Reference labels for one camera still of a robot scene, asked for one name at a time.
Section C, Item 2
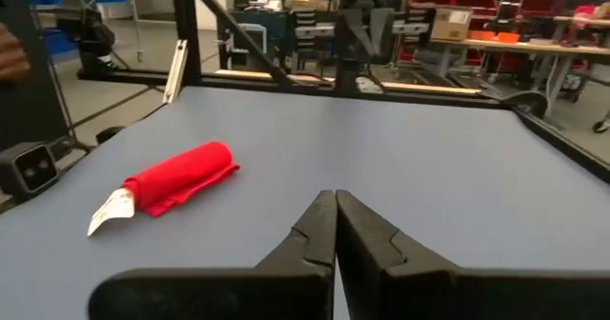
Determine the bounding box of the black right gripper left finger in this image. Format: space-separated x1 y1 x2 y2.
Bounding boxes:
87 189 338 320

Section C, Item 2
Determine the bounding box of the wooden workbench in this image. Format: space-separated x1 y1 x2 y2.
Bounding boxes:
428 36 610 134

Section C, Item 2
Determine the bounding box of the black upright stand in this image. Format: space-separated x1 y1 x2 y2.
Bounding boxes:
0 0 94 155

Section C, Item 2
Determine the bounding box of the person's hand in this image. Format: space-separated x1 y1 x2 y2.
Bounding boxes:
0 23 31 84

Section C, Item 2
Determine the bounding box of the dark teal cabinet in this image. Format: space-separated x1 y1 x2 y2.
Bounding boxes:
223 9 295 71

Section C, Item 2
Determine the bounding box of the black drawer unit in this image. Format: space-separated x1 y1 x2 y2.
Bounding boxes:
290 8 319 71

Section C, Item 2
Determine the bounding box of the red cloth towel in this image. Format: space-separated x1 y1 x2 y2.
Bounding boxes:
87 140 241 238

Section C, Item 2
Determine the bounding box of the wooden table edge board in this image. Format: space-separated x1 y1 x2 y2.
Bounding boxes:
213 69 482 96

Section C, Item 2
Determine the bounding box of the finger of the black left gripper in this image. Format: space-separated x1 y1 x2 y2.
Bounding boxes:
345 9 369 58
367 8 396 60

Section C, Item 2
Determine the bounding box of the black table-level camera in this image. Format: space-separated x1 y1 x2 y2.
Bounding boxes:
0 141 61 203

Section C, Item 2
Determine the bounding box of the cardboard box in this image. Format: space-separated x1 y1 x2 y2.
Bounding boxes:
430 6 474 42

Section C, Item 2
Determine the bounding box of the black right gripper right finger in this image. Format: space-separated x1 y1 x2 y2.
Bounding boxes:
334 189 610 320

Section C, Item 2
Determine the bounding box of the grey teach pendant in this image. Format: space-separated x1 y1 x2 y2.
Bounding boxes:
227 22 269 68

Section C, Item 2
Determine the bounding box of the black aluminium table frame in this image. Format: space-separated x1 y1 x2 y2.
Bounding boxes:
75 0 610 184

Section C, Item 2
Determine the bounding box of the white metal bracket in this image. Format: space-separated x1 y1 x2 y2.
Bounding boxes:
161 38 189 105

